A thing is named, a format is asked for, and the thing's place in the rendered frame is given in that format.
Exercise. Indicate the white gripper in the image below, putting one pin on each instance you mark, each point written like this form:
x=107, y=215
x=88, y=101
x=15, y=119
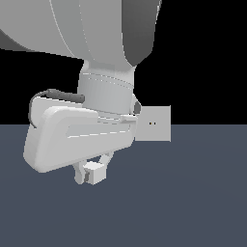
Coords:
x=77, y=135

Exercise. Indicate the white cube charger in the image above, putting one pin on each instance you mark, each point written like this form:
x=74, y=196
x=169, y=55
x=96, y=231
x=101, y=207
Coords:
x=95, y=173

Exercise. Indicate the grey wall socket plate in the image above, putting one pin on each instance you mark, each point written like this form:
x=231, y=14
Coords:
x=154, y=123

